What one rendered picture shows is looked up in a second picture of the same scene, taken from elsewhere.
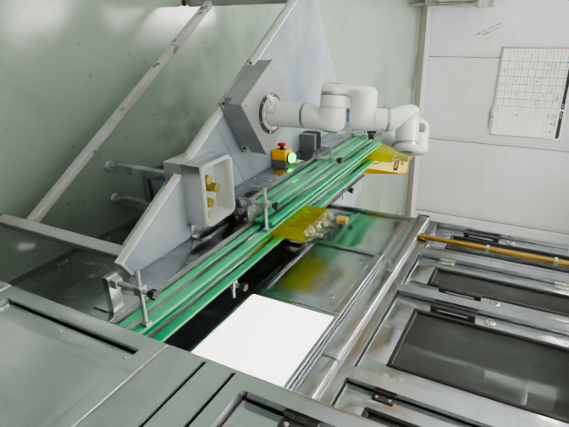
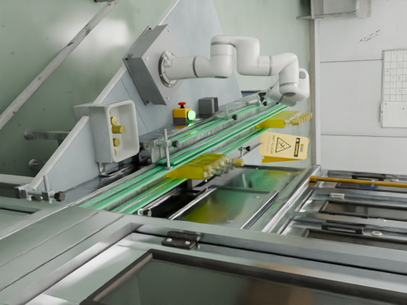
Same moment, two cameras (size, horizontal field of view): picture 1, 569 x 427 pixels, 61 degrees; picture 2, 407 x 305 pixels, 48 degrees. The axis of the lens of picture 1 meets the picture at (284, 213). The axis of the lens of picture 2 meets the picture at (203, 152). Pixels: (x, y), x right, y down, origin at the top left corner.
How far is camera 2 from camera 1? 0.33 m
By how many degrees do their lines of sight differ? 10
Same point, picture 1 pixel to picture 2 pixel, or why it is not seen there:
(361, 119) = (246, 65)
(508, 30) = (386, 36)
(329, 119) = (218, 65)
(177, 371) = (74, 217)
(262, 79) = (159, 39)
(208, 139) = (114, 88)
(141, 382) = (41, 224)
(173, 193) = (82, 131)
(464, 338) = not seen: hidden behind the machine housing
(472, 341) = not seen: hidden behind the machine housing
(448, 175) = (347, 167)
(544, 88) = not seen: outside the picture
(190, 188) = (97, 127)
